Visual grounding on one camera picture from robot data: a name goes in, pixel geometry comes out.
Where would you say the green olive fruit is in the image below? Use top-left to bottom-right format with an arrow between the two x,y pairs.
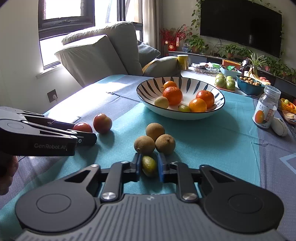
178,104 -> 191,113
142,156 -> 158,177

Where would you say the brown kiwi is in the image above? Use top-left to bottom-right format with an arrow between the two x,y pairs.
155,134 -> 176,155
145,123 -> 165,142
133,136 -> 155,155
154,96 -> 169,109

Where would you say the small orange mandarin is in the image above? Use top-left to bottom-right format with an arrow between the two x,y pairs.
163,81 -> 177,89

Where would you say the person's left hand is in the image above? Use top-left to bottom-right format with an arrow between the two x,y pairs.
0,153 -> 19,195

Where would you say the blue grey tablecloth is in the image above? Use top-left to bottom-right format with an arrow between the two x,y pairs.
1,75 -> 295,240

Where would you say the blue striped white bowl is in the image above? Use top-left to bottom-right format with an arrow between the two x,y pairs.
137,77 -> 226,121

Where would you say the tray of green apples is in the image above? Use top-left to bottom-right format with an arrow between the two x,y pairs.
215,73 -> 235,92

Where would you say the glass plate with snacks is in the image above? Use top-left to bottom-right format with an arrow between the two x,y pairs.
191,62 -> 221,74

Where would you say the white oval gadget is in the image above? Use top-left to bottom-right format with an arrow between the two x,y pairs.
271,118 -> 288,137

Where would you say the yellow tin can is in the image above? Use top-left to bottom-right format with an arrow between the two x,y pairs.
177,54 -> 189,70

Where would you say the light blue snack tray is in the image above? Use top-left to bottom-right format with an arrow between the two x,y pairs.
220,65 -> 241,79

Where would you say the blue bowl of nuts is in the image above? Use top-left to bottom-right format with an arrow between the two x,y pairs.
236,75 -> 264,96

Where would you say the clear jar orange label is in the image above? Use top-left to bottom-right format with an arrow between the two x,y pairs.
252,85 -> 281,129

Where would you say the orange box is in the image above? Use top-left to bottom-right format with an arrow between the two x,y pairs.
222,59 -> 241,70

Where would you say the grey throw pillow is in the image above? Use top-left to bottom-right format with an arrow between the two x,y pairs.
137,41 -> 161,68

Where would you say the banana bunch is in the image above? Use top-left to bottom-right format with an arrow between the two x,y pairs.
248,67 -> 271,85

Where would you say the beige sofa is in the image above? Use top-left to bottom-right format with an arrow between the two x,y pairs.
55,22 -> 180,87

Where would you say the pink snack dish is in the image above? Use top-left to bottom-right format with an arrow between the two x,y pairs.
282,110 -> 296,126

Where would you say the potted green plant left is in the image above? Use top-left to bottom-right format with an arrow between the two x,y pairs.
185,35 -> 209,54

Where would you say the yellow fruit basket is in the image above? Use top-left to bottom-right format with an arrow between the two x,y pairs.
279,98 -> 296,114

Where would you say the red flower decoration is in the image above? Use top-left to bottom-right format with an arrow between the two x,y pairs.
159,24 -> 192,51

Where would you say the spider plant in vase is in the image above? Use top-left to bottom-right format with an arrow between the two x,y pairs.
247,51 -> 267,74

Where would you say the beige curtain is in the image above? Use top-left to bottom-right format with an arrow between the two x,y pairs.
142,0 -> 163,51

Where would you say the wall power socket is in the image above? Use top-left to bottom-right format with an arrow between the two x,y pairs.
47,89 -> 58,103

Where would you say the dark window frame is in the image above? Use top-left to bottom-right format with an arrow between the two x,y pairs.
38,0 -> 143,41

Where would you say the black wall television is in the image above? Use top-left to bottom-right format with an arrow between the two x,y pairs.
200,0 -> 282,57

